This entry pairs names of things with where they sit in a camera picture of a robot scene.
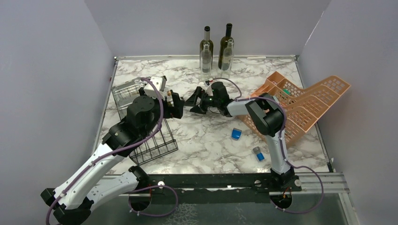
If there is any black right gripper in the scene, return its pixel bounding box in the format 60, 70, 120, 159
184, 87, 220, 115

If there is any black wire wine rack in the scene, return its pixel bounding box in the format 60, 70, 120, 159
102, 77, 178, 165

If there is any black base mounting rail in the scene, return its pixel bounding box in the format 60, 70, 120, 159
128, 172, 301, 210

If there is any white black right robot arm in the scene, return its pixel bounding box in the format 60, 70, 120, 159
185, 82, 298, 191

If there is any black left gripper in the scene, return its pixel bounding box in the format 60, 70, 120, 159
140, 88, 185, 137

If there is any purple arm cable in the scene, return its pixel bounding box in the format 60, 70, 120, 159
46, 77, 179, 225
210, 77, 325, 215

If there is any blue grey small bottle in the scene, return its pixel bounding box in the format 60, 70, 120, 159
253, 146, 265, 162

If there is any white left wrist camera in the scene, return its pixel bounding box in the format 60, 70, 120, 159
144, 76, 167, 100

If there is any green bottle silver capsule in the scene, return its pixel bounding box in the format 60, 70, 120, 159
199, 26, 214, 64

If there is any clear glass bottle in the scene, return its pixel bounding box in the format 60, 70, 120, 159
221, 39, 234, 78
200, 41, 212, 81

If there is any clear bottle cork stopper lower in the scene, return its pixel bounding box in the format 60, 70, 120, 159
166, 90, 174, 107

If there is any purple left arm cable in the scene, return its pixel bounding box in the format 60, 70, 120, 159
46, 77, 179, 225

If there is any clear bottle cork stopper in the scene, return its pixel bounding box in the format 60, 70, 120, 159
111, 79, 145, 98
166, 90, 174, 107

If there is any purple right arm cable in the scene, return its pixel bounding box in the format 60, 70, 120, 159
210, 77, 325, 215

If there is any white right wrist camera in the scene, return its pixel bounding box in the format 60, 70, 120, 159
204, 80, 213, 96

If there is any green bottle black capsule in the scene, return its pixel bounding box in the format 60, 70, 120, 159
218, 23, 233, 70

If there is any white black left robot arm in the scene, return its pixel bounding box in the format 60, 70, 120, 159
41, 90, 184, 225

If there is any clear bottle cork stopper upper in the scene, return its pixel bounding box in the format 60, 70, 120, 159
111, 79, 145, 98

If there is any peach plastic stacked organizer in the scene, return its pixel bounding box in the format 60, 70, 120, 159
251, 72, 351, 148

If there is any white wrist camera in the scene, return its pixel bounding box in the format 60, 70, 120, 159
204, 80, 213, 96
144, 76, 167, 100

